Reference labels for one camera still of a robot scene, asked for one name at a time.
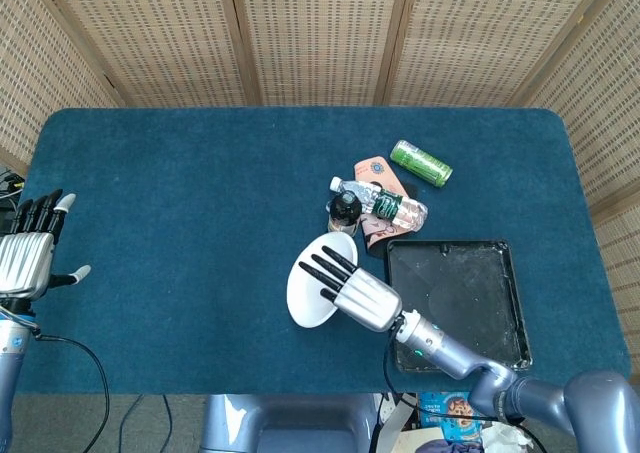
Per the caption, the clear water bottle green label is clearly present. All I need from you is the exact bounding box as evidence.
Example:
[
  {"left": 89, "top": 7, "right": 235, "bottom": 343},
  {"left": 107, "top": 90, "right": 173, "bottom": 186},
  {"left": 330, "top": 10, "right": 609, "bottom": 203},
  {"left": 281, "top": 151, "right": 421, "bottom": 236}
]
[{"left": 328, "top": 176, "right": 430, "bottom": 233}]

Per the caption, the white round plate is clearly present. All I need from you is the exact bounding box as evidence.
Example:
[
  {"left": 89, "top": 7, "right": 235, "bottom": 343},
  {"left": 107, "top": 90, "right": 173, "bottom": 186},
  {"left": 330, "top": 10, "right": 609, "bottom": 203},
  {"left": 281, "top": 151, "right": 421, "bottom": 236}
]
[{"left": 286, "top": 230, "right": 359, "bottom": 329}]

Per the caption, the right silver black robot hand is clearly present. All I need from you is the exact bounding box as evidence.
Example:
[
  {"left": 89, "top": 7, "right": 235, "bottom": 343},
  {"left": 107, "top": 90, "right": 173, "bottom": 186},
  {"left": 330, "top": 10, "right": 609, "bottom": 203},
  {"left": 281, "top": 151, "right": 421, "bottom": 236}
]
[{"left": 297, "top": 245, "right": 404, "bottom": 333}]

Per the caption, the pink snack packet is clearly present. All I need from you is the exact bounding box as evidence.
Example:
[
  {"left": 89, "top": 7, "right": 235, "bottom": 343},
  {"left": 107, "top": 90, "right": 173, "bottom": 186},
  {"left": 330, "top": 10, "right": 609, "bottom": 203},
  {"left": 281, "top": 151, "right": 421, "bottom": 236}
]
[{"left": 353, "top": 157, "right": 420, "bottom": 259}]

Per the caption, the black floor cable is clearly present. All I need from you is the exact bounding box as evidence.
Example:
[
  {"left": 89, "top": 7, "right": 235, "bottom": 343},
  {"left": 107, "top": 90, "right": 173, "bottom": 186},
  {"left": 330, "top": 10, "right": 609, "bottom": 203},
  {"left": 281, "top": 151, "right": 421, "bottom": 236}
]
[
  {"left": 161, "top": 394, "right": 174, "bottom": 443},
  {"left": 118, "top": 394, "right": 145, "bottom": 453}
]

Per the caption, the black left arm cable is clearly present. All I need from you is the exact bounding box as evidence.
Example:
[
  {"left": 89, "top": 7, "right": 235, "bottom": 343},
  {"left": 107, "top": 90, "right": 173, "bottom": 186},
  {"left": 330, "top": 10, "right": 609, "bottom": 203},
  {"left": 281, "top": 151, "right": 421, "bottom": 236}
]
[{"left": 34, "top": 333, "right": 111, "bottom": 453}]

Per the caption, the white flat strap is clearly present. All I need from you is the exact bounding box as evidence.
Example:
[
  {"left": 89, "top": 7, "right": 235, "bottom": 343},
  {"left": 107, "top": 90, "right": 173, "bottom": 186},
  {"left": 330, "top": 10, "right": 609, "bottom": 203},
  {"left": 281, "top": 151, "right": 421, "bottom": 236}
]
[{"left": 375, "top": 392, "right": 419, "bottom": 453}]

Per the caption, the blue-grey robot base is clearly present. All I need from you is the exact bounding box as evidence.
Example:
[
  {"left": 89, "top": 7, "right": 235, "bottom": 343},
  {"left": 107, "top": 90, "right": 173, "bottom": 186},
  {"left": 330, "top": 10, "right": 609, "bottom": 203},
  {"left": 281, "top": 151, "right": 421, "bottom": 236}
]
[{"left": 199, "top": 393, "right": 381, "bottom": 453}]

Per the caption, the cable with yellow plug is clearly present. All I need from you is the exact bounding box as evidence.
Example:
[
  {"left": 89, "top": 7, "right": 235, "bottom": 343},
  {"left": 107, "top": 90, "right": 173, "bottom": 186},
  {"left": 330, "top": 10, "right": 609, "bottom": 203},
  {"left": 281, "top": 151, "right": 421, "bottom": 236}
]
[{"left": 0, "top": 169, "right": 26, "bottom": 195}]

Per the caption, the blue cookie package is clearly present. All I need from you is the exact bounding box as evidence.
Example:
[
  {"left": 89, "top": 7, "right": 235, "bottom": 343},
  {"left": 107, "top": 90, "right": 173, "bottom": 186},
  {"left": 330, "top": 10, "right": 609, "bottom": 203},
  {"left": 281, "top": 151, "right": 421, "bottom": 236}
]
[{"left": 417, "top": 391, "right": 484, "bottom": 444}]

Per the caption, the blue table cloth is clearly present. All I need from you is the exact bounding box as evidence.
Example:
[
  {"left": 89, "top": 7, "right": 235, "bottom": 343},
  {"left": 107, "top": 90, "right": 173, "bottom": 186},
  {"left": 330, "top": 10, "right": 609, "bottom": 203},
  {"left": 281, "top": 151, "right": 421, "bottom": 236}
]
[{"left": 9, "top": 106, "right": 632, "bottom": 397}]

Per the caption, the brown tea bottle dark cap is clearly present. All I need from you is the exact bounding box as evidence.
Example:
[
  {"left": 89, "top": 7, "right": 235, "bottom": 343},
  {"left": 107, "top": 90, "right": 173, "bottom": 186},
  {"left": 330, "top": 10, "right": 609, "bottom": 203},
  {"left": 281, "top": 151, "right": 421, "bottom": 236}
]
[{"left": 326, "top": 191, "right": 363, "bottom": 238}]

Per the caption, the black rectangular tray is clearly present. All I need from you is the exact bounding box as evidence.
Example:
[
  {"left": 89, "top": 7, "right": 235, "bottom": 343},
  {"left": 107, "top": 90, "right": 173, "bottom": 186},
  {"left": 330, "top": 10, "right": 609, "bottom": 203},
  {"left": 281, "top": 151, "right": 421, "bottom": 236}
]
[{"left": 385, "top": 238, "right": 533, "bottom": 374}]

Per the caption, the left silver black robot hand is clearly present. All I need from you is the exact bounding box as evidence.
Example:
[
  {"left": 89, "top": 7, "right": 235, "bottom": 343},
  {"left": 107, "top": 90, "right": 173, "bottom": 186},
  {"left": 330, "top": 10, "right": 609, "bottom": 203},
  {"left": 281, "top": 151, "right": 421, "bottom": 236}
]
[{"left": 0, "top": 188, "right": 92, "bottom": 302}]

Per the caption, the green energy drink can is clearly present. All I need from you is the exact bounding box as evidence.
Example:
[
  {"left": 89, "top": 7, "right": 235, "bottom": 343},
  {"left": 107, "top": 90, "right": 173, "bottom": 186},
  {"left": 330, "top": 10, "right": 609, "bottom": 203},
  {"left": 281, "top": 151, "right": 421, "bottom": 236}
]
[{"left": 389, "top": 139, "right": 454, "bottom": 189}]

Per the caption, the crumpled white tissue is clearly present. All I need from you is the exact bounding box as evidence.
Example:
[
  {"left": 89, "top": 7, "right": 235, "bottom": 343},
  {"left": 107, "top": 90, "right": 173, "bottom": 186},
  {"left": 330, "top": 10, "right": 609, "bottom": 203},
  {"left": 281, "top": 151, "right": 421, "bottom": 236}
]
[{"left": 479, "top": 420, "right": 534, "bottom": 449}]

